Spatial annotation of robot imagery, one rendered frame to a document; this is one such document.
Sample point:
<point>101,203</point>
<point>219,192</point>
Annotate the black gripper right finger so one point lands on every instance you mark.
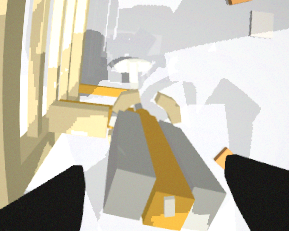
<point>261,192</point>

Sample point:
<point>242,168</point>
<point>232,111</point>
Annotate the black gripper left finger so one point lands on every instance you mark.
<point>56,205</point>

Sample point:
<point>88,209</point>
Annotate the orange rectangular block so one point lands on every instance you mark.
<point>237,1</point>
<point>220,158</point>

